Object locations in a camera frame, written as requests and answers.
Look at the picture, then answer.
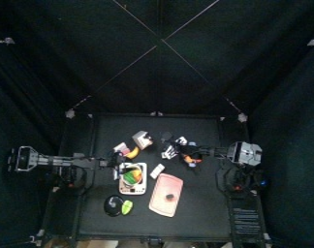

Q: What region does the lime green toy piece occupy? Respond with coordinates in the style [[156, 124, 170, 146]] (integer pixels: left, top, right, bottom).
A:
[[121, 200, 136, 216]]

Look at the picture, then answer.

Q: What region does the yellow toy banana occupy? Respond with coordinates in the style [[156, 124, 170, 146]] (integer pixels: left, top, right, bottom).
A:
[[125, 146, 141, 160]]

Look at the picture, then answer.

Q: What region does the pink and white box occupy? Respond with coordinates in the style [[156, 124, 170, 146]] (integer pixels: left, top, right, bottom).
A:
[[112, 141, 133, 156]]

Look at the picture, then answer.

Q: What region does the orange toy carrot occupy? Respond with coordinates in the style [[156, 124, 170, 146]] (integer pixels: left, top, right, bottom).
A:
[[183, 154, 203, 165]]

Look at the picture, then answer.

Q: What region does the white bowl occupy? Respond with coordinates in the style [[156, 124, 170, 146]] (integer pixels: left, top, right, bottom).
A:
[[120, 163, 145, 188]]

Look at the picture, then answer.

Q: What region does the green toy vegetable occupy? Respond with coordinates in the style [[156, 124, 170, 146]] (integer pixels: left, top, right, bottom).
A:
[[123, 170, 139, 186]]

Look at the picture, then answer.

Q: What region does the white toy toaster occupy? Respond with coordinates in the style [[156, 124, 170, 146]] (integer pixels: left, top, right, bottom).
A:
[[132, 130, 155, 150]]

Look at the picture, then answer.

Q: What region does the small white rectangular block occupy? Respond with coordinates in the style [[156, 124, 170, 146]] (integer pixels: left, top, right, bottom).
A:
[[149, 163, 167, 180]]

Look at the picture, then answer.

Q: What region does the pink plastic cutting board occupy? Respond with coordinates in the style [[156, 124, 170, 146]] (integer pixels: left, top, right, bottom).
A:
[[148, 172, 186, 218]]

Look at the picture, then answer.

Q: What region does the black round dish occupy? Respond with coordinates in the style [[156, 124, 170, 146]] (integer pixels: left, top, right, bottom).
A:
[[103, 195, 125, 218]]

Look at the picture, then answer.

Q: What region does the black labelled side panel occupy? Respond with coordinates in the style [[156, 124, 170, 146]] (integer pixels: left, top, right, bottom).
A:
[[230, 193, 269, 241]]

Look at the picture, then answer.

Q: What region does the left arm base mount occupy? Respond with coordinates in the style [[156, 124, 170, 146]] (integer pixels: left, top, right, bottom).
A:
[[52, 161, 91, 192]]

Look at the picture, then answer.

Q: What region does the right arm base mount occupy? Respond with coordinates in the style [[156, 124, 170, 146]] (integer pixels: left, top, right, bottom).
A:
[[216, 161, 269, 196]]

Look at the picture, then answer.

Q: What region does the thin diagonal frame cord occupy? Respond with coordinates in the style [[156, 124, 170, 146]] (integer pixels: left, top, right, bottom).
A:
[[112, 0, 243, 114], [69, 0, 222, 110]]

